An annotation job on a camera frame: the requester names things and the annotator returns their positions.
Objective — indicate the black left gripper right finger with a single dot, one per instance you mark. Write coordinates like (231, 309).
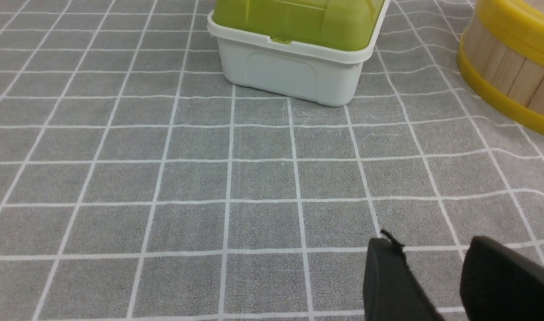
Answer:
(499, 284)

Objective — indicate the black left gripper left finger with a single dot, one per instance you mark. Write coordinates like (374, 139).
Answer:
(391, 292)

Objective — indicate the yellow rimmed bamboo steamer basket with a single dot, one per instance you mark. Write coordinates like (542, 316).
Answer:
(501, 57)

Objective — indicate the green lidded white plastic box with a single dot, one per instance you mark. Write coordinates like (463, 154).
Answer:
(306, 49)

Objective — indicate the grey checked tablecloth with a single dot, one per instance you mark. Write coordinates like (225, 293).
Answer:
(137, 183)

